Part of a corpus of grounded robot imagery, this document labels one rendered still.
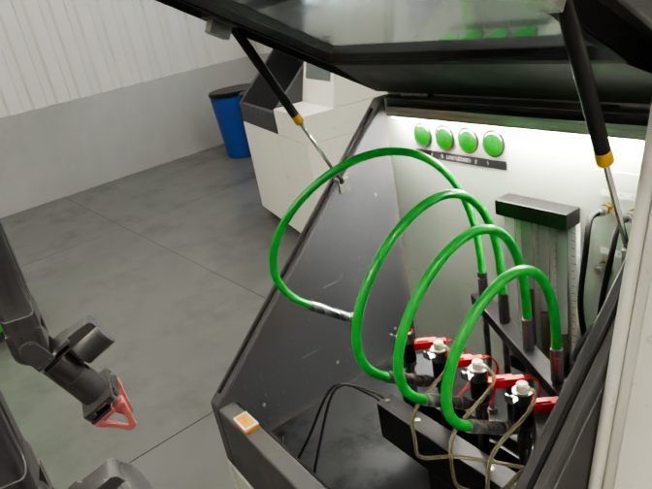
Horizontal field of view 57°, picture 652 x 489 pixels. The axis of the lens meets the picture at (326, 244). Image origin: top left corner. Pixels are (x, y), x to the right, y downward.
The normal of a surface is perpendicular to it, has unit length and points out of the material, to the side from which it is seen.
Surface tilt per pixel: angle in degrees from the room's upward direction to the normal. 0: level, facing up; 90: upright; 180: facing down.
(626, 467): 76
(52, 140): 90
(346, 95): 90
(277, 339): 90
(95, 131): 90
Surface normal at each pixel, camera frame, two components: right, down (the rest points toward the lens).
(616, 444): -0.81, 0.14
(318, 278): 0.58, 0.23
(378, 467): -0.17, -0.90
